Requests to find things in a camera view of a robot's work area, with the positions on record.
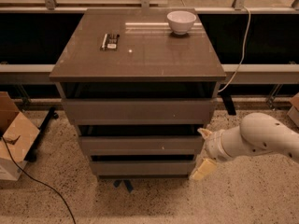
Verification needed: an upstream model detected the grey top drawer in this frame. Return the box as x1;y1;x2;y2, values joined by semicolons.
62;99;216;125

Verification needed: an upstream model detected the black floor cable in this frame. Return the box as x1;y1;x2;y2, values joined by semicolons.
0;136;78;224

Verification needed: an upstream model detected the black bracket right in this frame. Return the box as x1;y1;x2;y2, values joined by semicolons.
220;91;236;116

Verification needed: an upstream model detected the white hanging cable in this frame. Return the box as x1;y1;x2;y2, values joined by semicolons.
218;7;252;94

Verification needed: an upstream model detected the open cardboard box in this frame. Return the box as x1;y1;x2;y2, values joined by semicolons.
0;91;39;181

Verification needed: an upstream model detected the grey drawer cabinet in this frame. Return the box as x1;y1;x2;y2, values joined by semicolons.
50;8;222;179

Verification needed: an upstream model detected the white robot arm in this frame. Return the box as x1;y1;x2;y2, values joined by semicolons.
190;113;299;180

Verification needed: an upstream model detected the grey bottom drawer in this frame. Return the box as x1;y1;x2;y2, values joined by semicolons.
90;161;195;176

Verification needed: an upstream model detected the grey middle drawer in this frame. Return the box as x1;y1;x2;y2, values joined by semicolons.
78;136;203;155

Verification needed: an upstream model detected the small black white packet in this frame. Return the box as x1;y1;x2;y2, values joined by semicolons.
100;34;120;50

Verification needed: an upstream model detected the grey drawer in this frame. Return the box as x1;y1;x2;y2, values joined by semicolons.
78;136;203;155
90;161;195;176
62;99;216;125

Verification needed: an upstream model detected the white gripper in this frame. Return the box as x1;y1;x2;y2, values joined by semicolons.
190;128;229;181

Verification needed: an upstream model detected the black stand leg left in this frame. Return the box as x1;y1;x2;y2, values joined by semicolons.
25;107;59;162

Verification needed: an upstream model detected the cardboard box at right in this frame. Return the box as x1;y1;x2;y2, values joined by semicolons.
287;92;299;127

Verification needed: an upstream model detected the white ceramic bowl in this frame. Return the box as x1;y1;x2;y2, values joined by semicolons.
167;11;196;35

